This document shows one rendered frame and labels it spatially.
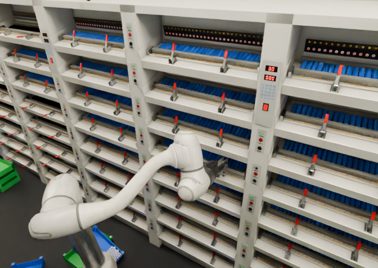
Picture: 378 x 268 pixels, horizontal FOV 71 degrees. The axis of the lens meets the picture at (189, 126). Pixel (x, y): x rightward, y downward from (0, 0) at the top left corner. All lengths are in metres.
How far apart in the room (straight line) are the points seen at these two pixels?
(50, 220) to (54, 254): 1.33
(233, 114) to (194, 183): 0.37
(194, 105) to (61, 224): 0.76
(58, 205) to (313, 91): 1.05
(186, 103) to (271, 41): 0.51
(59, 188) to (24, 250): 1.41
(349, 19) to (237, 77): 0.43
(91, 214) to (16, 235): 1.66
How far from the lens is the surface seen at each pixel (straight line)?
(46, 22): 1.89
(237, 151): 1.32
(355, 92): 1.10
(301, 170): 1.27
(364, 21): 1.02
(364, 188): 1.29
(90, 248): 1.49
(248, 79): 1.12
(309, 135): 1.16
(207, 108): 1.27
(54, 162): 2.78
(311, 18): 1.02
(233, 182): 1.43
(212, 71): 1.18
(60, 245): 2.50
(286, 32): 1.04
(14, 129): 3.14
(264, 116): 1.15
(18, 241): 2.68
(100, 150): 2.07
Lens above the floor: 1.84
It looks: 30 degrees down
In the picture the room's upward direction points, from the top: 1 degrees counter-clockwise
